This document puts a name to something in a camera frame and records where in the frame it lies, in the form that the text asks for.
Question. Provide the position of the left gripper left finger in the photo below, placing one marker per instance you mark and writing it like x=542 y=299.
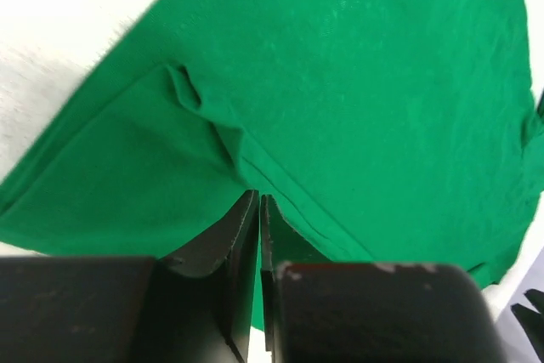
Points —
x=193 y=305

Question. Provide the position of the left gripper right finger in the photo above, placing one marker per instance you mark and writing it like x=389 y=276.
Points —
x=316 y=310

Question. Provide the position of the green t shirt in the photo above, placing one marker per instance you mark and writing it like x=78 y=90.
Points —
x=386 y=131

